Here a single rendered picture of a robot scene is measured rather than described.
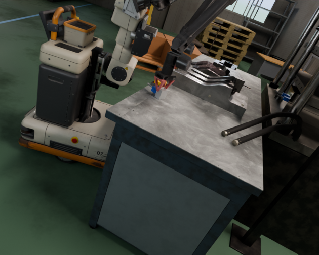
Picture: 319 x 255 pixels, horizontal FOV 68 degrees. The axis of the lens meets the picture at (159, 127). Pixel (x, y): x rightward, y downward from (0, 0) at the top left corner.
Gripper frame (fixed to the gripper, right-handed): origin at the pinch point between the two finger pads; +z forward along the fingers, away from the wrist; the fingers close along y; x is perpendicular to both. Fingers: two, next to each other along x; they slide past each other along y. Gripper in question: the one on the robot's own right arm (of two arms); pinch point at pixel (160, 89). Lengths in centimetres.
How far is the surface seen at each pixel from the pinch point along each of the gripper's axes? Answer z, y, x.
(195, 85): -1.4, 29.4, -2.2
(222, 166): 6, -15, -52
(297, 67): -25, 133, -27
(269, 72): 43, 501, 97
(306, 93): -20, 63, -53
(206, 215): 33, -13, -57
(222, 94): -3.1, 35.8, -17.6
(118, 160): 28.3, -31.0, -13.6
